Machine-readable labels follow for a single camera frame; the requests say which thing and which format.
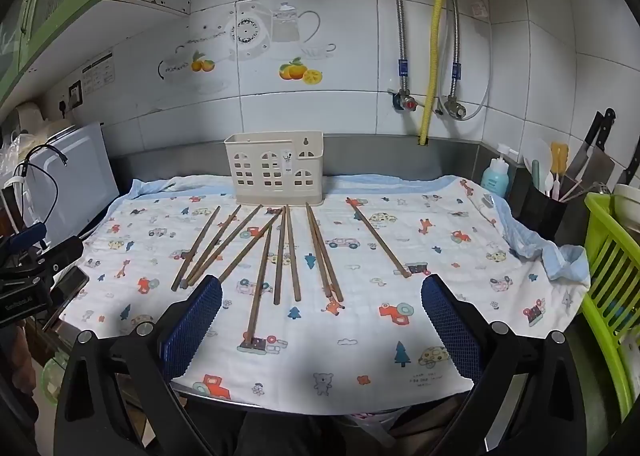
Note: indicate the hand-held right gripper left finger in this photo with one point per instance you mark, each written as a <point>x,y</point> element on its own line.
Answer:
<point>192,326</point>

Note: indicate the teal bottle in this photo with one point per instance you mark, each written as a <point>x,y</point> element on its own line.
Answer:
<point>495,178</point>

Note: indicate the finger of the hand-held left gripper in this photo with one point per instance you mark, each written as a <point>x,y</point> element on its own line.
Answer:
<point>60,256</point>
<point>27,237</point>

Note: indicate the black utensil container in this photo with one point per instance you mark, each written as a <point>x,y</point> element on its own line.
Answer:
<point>542,213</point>

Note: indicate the black wall plug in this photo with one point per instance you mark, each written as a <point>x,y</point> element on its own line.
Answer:
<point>61,109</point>

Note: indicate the printed cartoon blanket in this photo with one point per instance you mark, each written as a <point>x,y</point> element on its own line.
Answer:
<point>350,336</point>

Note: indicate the green plastic rack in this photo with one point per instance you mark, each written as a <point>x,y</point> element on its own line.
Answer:
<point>610,286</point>

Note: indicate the white bowl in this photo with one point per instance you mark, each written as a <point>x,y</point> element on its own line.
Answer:
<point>627,198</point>

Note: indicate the steel cleaver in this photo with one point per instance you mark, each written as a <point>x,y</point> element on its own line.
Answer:
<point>592,163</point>

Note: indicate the brown wooden chopstick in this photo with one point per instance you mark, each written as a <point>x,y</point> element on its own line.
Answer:
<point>326,254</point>
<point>318,250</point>
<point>280,256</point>
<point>211,245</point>
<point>196,248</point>
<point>250,247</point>
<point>378,237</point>
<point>292,253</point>
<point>258,283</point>
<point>225,245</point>

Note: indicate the cream plastic utensil holder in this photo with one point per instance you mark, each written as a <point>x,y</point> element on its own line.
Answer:
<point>250,145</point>

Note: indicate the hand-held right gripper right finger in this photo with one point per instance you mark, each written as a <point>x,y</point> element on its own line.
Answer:
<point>450,326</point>

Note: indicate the green plastic basin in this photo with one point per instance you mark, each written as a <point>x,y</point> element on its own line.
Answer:
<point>52,378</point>

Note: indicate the dark smartphone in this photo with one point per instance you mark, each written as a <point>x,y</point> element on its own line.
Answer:
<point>67,288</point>

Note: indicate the wall socket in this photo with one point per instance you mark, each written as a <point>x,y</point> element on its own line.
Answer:
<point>75,94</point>

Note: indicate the wall notice sticker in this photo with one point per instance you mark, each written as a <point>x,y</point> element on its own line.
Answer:
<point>98,74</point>

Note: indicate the white spatula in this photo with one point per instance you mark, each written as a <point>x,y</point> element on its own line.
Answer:
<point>536,153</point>

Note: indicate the white microwave oven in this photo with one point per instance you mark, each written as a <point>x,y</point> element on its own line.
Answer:
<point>75,180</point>

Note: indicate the teapot wall decal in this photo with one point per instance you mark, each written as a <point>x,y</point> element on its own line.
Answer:
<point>285,25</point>

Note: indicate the yellow brush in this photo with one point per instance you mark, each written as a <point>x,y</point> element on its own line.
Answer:
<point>560,160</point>

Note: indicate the metal valve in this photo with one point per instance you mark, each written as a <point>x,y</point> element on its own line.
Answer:
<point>454,108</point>

